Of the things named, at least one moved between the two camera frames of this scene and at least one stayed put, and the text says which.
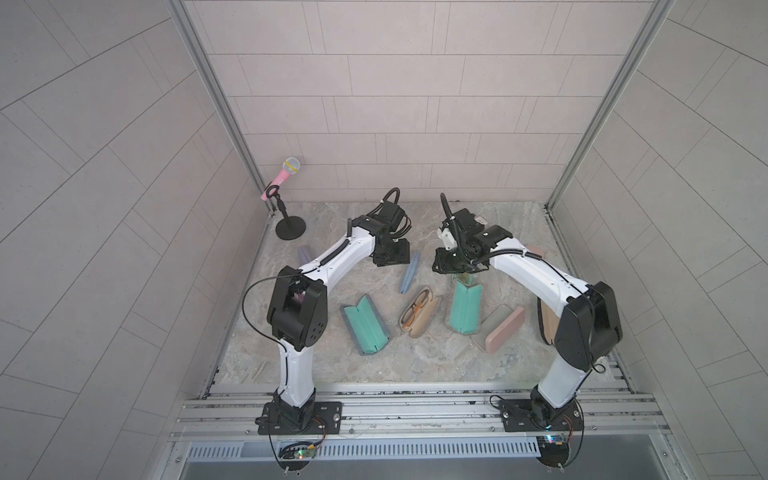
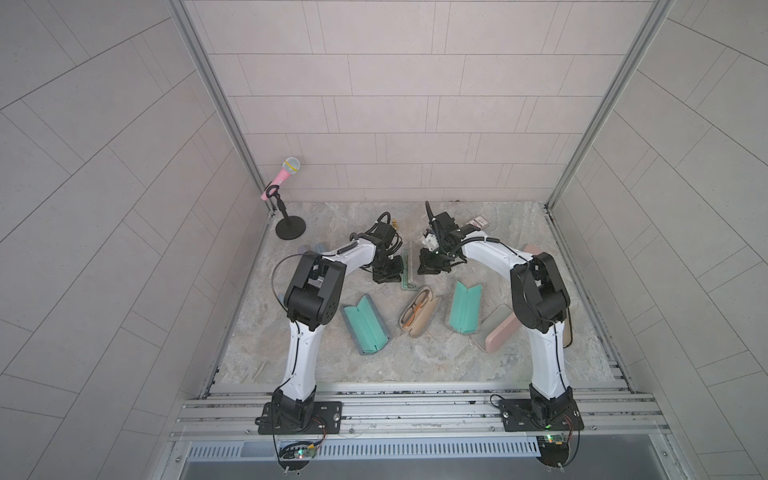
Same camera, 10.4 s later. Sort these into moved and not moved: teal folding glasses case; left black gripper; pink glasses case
Moved: left black gripper
Not moved: teal folding glasses case; pink glasses case
